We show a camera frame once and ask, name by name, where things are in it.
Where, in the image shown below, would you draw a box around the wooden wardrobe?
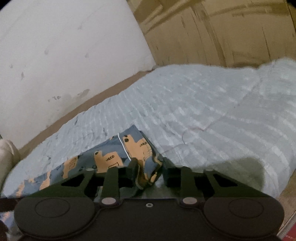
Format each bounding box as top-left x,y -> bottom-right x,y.
128,1 -> 295,67

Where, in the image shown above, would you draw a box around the light blue quilted bedspread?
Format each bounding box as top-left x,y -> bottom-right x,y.
2,58 -> 295,197

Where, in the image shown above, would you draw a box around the cream rolled comforter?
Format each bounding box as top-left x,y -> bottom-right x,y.
0,138 -> 21,190

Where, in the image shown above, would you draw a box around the brown bed frame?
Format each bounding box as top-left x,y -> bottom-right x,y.
19,70 -> 152,160

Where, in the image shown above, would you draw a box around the blue patterned pants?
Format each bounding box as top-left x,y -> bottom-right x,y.
14,125 -> 163,197

